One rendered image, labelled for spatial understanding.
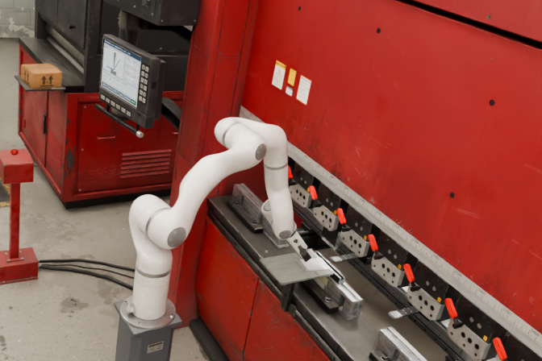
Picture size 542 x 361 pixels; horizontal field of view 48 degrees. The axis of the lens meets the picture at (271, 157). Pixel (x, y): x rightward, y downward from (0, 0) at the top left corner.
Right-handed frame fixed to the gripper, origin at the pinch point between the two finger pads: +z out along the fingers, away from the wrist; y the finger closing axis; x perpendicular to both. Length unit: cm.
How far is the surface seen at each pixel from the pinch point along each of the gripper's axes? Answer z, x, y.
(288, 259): 3.0, 6.8, 5.2
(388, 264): -5.0, -22.1, -36.0
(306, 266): 6.7, 2.0, -0.8
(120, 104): -53, 30, 112
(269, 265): -3.5, 14.4, 2.4
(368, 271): 34.7, -19.4, 0.9
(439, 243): -19, -37, -54
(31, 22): 30, 107, 711
